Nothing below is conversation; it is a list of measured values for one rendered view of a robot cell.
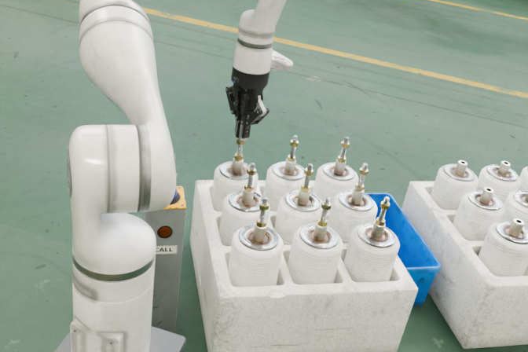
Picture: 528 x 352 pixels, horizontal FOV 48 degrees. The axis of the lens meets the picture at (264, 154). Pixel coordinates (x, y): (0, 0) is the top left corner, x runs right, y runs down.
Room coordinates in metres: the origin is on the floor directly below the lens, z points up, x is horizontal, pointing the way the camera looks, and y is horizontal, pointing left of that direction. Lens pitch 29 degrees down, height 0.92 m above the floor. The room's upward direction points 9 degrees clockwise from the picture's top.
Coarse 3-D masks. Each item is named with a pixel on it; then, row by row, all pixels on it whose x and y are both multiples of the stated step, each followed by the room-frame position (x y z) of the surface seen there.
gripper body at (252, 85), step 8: (232, 72) 1.11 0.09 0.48; (240, 72) 1.09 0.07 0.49; (232, 80) 1.10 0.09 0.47; (240, 80) 1.09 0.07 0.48; (248, 80) 1.08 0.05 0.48; (256, 80) 1.09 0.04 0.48; (264, 80) 1.10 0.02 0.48; (240, 88) 1.12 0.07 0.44; (248, 88) 1.08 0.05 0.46; (256, 88) 1.09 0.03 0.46; (240, 96) 1.12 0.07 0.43; (248, 96) 1.10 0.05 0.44; (256, 96) 1.09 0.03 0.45; (240, 104) 1.12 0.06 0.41; (248, 104) 1.10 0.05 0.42; (256, 104) 1.10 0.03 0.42
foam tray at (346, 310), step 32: (192, 224) 1.15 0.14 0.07; (192, 256) 1.11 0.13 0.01; (224, 256) 0.91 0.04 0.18; (288, 256) 0.97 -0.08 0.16; (224, 288) 0.82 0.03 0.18; (256, 288) 0.84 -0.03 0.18; (288, 288) 0.85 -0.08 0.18; (320, 288) 0.86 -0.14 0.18; (352, 288) 0.88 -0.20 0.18; (384, 288) 0.89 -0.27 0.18; (416, 288) 0.91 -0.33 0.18; (224, 320) 0.80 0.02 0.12; (256, 320) 0.82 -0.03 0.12; (288, 320) 0.84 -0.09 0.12; (320, 320) 0.86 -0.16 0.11; (352, 320) 0.87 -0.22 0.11; (384, 320) 0.89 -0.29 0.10
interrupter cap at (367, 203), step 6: (342, 192) 1.09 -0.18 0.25; (348, 192) 1.10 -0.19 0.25; (342, 198) 1.07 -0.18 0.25; (348, 198) 1.08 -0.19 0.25; (366, 198) 1.09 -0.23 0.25; (342, 204) 1.05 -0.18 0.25; (348, 204) 1.05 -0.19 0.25; (354, 204) 1.06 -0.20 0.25; (360, 204) 1.06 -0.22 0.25; (366, 204) 1.06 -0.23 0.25; (372, 204) 1.07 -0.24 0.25; (354, 210) 1.04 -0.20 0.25; (360, 210) 1.04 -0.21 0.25; (366, 210) 1.04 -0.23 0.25
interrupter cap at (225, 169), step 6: (228, 162) 1.15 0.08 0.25; (222, 168) 1.12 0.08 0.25; (228, 168) 1.12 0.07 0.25; (246, 168) 1.13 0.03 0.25; (222, 174) 1.09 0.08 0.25; (228, 174) 1.10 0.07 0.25; (234, 174) 1.10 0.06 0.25; (240, 174) 1.11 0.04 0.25; (246, 174) 1.11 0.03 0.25; (240, 180) 1.08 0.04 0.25
